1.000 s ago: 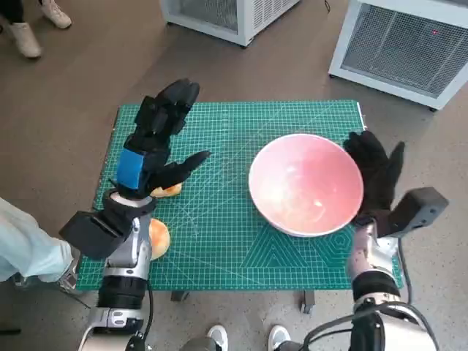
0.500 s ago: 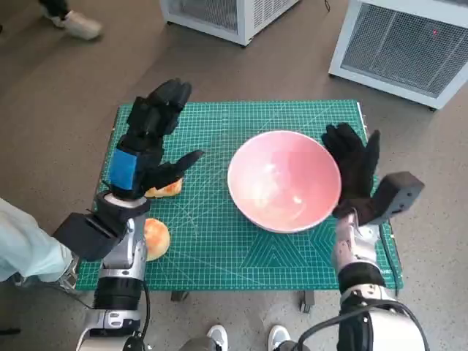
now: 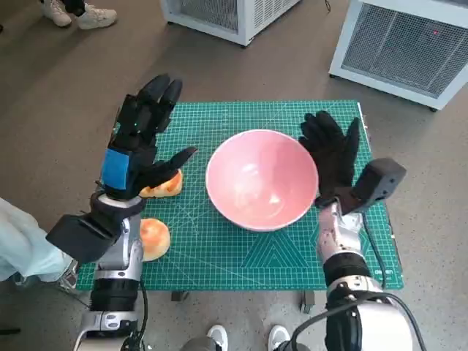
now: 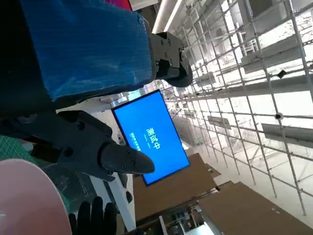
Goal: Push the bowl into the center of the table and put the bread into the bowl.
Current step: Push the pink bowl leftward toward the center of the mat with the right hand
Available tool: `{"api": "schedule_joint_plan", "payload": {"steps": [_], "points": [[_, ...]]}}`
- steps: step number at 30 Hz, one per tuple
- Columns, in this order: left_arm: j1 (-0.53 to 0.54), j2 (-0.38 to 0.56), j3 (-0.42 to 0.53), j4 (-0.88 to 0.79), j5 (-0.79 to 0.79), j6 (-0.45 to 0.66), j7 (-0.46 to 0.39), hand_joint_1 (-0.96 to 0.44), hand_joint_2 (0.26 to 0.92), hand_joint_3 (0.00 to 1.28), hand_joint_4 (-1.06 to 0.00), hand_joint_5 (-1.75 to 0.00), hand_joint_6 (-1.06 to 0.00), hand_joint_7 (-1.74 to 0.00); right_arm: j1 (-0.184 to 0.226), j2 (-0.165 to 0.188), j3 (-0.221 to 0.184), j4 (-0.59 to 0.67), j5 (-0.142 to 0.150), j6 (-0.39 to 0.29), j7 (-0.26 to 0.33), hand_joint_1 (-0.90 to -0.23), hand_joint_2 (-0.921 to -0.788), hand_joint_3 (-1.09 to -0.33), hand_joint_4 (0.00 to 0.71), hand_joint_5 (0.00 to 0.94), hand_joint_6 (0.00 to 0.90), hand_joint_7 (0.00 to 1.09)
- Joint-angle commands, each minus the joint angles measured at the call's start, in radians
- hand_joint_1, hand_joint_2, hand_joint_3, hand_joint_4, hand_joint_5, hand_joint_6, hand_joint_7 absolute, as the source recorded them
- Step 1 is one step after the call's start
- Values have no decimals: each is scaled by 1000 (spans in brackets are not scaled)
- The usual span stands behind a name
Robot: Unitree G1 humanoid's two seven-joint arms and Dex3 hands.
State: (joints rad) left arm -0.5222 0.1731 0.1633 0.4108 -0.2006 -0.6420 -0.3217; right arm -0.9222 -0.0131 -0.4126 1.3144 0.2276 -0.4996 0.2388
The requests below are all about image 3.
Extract round toy bread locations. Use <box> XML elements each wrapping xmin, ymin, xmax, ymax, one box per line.
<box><xmin>140</xmin><ymin>218</ymin><xmax>171</xmax><ymax>263</ymax></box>

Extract pink bowl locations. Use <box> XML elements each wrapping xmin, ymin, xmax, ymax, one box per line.
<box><xmin>205</xmin><ymin>129</ymin><xmax>319</xmax><ymax>233</ymax></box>

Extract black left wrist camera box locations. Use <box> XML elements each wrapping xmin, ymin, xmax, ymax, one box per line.
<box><xmin>45</xmin><ymin>211</ymin><xmax>124</xmax><ymax>265</ymax></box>

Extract small white mesh cage box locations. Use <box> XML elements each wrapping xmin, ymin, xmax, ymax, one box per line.
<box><xmin>159</xmin><ymin>0</ymin><xmax>303</xmax><ymax>47</ymax></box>

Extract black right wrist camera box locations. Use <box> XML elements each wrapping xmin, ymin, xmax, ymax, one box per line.
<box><xmin>338</xmin><ymin>157</ymin><xmax>407</xmax><ymax>215</ymax></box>

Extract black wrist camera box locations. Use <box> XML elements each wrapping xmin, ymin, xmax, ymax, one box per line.
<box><xmin>338</xmin><ymin>157</ymin><xmax>407</xmax><ymax>215</ymax></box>
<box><xmin>45</xmin><ymin>211</ymin><xmax>124</xmax><ymax>265</ymax></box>

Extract green cutting mat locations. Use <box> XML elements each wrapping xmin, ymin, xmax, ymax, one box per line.
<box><xmin>75</xmin><ymin>99</ymin><xmax>404</xmax><ymax>292</ymax></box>

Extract large white mesh cage box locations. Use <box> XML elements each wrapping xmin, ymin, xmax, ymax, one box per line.
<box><xmin>328</xmin><ymin>0</ymin><xmax>468</xmax><ymax>113</ymax></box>

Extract person's leg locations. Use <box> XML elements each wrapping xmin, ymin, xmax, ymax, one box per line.
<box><xmin>0</xmin><ymin>197</ymin><xmax>80</xmax><ymax>292</ymax></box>

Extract person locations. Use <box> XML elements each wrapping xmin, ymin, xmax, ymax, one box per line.
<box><xmin>181</xmin><ymin>323</ymin><xmax>293</xmax><ymax>351</ymax></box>
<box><xmin>39</xmin><ymin>0</ymin><xmax>118</xmax><ymax>30</ymax></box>

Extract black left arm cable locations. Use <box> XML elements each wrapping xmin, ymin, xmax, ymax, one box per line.
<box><xmin>137</xmin><ymin>279</ymin><xmax>151</xmax><ymax>351</ymax></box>

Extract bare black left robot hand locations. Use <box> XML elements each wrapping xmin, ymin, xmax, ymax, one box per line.
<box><xmin>95</xmin><ymin>74</ymin><xmax>198</xmax><ymax>201</ymax></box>

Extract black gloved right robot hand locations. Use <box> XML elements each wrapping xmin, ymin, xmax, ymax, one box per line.
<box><xmin>298</xmin><ymin>110</ymin><xmax>363</xmax><ymax>210</ymax></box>

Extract long toy bread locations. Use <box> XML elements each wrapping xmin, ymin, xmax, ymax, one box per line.
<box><xmin>138</xmin><ymin>168</ymin><xmax>184</xmax><ymax>198</ymax></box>

